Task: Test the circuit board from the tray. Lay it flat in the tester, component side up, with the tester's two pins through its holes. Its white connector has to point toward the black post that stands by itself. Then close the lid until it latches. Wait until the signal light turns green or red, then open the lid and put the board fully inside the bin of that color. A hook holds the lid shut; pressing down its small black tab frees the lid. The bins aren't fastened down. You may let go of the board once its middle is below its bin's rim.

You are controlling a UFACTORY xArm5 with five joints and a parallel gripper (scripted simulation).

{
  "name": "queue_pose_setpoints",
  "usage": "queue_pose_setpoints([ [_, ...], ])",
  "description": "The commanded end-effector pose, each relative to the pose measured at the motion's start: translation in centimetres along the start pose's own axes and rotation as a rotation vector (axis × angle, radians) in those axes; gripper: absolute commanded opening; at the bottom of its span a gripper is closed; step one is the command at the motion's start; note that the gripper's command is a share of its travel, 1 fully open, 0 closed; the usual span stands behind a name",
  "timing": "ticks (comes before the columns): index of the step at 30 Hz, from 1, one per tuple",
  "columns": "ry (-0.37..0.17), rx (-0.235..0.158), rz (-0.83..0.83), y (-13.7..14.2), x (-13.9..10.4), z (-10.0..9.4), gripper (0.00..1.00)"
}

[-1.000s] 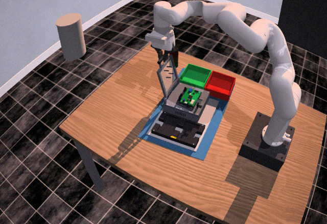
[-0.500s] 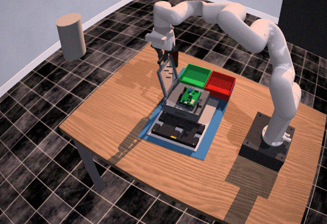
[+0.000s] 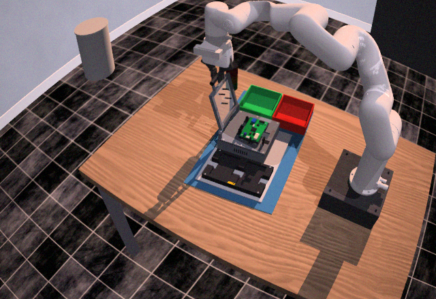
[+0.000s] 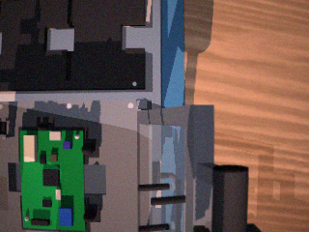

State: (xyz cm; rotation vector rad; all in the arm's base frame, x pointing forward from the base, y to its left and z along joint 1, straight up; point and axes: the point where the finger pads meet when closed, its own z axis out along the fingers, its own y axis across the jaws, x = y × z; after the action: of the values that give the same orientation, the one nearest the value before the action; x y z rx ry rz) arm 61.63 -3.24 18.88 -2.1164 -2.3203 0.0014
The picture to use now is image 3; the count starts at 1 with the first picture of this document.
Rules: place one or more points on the green circuit board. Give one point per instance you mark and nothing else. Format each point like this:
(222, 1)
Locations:
(254, 129)

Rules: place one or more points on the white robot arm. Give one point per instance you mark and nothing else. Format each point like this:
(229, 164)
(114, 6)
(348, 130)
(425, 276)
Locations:
(381, 126)

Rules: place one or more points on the red bin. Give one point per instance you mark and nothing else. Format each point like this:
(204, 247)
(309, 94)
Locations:
(293, 114)

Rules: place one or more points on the green bin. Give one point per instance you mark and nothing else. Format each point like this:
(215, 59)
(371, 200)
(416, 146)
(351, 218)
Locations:
(260, 100)

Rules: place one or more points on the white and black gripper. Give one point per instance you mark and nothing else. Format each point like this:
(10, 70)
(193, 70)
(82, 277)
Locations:
(225, 61)

